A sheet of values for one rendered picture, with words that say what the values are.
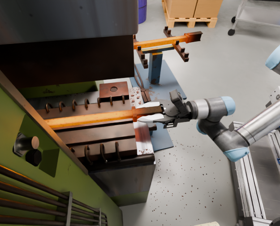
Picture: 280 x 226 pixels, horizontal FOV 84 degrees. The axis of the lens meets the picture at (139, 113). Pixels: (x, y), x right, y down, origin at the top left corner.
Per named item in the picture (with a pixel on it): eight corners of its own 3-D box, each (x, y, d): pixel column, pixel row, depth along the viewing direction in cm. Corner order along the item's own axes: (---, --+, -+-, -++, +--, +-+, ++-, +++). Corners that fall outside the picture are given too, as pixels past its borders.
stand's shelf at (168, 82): (164, 61, 120) (164, 59, 118) (186, 99, 97) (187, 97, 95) (126, 67, 116) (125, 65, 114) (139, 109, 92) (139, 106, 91)
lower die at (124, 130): (131, 111, 66) (129, 97, 60) (137, 156, 55) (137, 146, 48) (26, 123, 63) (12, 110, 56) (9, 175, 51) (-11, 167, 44)
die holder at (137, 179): (140, 132, 111) (140, 86, 75) (149, 190, 89) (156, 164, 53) (58, 143, 106) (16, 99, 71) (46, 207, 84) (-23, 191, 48)
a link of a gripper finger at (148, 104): (135, 117, 61) (159, 118, 61) (135, 107, 56) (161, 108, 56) (135, 110, 63) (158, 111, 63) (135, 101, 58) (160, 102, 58)
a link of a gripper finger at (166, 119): (154, 126, 53) (177, 119, 55) (154, 124, 52) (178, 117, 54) (149, 115, 56) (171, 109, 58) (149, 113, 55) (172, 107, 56)
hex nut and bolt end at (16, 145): (56, 150, 25) (31, 127, 19) (53, 167, 23) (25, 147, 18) (34, 153, 24) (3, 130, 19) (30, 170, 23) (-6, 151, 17)
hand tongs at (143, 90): (122, 49, 127) (122, 47, 126) (127, 48, 128) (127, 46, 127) (144, 103, 92) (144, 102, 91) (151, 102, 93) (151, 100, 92)
